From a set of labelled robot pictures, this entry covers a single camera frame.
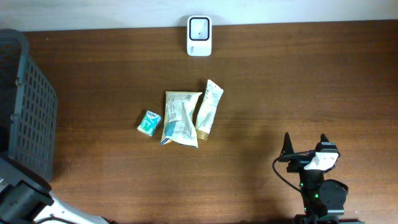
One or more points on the grey plastic mesh basket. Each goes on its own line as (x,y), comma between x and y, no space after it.
(28,107)

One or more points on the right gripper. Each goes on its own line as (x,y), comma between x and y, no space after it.
(300,167)

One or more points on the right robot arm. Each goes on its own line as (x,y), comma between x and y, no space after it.
(323,199)

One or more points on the white tube gold cap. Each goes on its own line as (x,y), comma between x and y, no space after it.
(207,111)

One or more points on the white barcode scanner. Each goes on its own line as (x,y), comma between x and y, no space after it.
(199,36)

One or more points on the yellow white snack bag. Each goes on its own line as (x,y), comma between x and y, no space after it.
(178,119)

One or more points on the teal tissue pack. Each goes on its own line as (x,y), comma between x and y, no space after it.
(149,123)

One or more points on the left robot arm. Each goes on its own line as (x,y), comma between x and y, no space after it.
(28,198)

